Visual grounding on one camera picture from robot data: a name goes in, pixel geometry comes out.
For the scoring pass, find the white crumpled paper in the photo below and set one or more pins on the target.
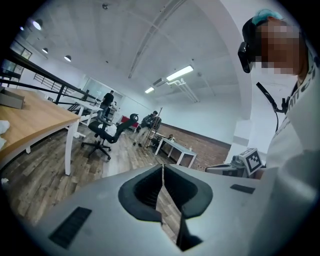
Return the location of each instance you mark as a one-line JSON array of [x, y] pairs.
[[3, 126], [2, 143]]

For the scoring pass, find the red storage cabinet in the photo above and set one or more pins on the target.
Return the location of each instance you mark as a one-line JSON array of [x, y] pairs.
[[124, 119]]

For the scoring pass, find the ceiling air vent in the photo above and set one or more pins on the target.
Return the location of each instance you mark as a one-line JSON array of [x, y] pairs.
[[159, 82]]

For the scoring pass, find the light wooden desk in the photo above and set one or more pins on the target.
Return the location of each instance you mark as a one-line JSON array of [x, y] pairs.
[[37, 120]]

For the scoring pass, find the white standing desk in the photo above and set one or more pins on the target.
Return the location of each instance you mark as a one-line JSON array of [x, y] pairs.
[[87, 105]]

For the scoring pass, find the person's white printed shirt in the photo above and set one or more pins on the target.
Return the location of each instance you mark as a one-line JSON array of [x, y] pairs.
[[295, 140]]

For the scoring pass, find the person's head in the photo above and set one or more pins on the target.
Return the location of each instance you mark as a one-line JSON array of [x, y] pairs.
[[280, 50]]

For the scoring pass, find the black headrest office chair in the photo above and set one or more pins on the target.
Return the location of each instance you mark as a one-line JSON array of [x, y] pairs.
[[121, 131]]

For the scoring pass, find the white ceiling pipes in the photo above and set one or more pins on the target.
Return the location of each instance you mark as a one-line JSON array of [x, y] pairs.
[[190, 92]]

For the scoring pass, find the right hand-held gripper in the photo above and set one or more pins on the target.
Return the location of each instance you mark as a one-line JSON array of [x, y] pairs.
[[252, 161]]

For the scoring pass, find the black metal railing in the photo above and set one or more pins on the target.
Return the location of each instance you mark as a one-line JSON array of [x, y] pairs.
[[60, 95]]

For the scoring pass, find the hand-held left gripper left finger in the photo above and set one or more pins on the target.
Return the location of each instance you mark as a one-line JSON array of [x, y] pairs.
[[105, 212]]

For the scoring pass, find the grey flat box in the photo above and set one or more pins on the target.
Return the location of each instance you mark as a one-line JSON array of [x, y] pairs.
[[12, 100]]

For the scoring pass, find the small potted plant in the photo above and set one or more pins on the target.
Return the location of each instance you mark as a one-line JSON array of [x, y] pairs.
[[171, 138]]

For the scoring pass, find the long ceiling tube light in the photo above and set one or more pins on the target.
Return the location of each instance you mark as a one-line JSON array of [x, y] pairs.
[[180, 73]]

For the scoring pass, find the white cloth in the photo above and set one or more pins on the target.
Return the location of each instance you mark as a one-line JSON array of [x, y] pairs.
[[111, 130]]

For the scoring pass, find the black head-worn camera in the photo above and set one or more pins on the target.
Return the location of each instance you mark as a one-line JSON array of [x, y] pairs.
[[246, 57]]

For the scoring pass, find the wooden coat rack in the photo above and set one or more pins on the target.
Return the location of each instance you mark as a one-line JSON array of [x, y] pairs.
[[149, 140]]

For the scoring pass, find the short ceiling tube light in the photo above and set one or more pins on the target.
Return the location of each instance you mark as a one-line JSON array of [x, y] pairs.
[[149, 90]]

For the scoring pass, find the person's right forearm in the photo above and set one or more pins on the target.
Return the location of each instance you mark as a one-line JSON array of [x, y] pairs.
[[260, 173]]

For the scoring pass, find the white table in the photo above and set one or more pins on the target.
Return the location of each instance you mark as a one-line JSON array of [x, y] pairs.
[[180, 148]]

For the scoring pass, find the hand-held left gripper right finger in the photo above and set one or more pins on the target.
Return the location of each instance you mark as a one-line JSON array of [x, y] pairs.
[[225, 212]]

